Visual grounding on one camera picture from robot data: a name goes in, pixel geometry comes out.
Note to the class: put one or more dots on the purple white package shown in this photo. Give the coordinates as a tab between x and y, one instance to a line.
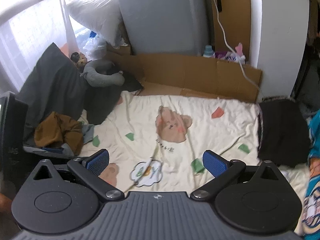
236	56

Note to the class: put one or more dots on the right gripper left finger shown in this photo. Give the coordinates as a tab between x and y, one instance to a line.
88	170

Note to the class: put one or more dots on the blue cap bottle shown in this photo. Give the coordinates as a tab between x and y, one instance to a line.
208	52

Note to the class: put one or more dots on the leopard plush toy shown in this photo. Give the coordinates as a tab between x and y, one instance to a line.
79	59

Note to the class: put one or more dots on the black folded garment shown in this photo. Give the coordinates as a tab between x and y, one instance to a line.
283	133

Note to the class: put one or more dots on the grey neck pillow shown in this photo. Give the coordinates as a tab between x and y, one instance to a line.
96	79

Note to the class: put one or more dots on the white pillow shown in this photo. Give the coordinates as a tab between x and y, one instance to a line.
100	16

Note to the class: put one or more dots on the grey wrapped mattress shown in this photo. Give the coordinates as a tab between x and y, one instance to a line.
166	26

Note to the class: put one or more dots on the cream cartoon print blanket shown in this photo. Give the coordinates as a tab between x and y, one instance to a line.
157	142

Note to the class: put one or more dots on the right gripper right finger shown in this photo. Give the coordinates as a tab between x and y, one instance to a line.
225	174

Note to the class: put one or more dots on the brown t-shirt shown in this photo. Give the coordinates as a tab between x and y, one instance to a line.
58	129

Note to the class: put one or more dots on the teal patterned blanket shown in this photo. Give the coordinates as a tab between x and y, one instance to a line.
311	208

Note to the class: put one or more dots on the brown cardboard sheet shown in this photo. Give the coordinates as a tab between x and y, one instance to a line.
208	75

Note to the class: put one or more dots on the dark grey pillow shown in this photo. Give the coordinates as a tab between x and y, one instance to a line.
55	85

